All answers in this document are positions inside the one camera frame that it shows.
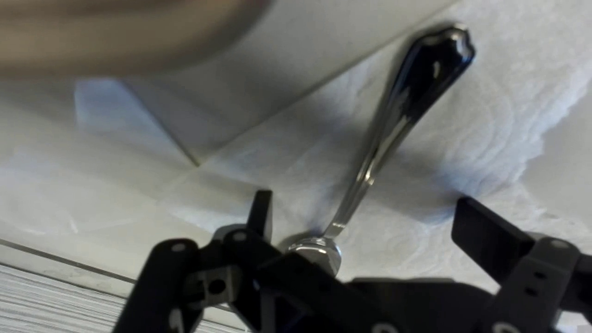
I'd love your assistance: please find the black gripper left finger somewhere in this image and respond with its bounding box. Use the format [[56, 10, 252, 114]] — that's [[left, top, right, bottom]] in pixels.
[[113, 188, 385, 333]]

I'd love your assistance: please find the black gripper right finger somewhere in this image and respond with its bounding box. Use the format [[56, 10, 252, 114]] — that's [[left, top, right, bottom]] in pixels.
[[452, 195, 592, 333]]

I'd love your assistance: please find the black spoon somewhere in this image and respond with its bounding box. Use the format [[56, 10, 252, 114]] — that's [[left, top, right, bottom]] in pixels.
[[280, 22, 478, 275]]

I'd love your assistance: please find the large white paper napkin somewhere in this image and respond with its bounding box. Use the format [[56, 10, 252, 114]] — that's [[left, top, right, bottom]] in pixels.
[[154, 0, 592, 297]]

